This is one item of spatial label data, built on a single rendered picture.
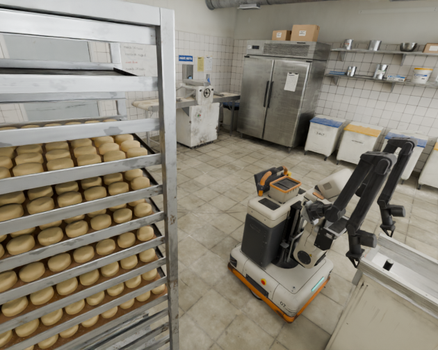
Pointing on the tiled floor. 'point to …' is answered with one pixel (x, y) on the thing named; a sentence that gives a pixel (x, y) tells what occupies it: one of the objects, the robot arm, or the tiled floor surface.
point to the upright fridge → (270, 134)
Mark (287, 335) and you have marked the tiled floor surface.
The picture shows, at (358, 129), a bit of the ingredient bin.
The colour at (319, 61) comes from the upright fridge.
